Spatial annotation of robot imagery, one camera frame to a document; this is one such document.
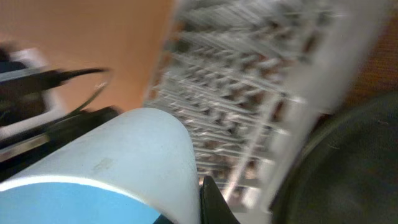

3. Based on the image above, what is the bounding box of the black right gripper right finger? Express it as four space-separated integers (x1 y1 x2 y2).
200 176 239 224

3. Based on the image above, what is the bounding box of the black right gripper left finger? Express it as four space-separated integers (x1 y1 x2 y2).
1 106 121 181

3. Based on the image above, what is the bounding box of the light blue cup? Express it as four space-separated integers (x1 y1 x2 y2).
1 108 201 223

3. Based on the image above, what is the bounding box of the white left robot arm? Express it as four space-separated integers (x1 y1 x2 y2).
1 45 67 139

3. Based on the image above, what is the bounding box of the grey plastic dishwasher rack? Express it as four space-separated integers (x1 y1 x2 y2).
144 0 397 223

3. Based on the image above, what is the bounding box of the round black tray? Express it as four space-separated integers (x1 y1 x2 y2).
271 91 397 224

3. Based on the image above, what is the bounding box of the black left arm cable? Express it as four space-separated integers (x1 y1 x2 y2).
0 67 113 116

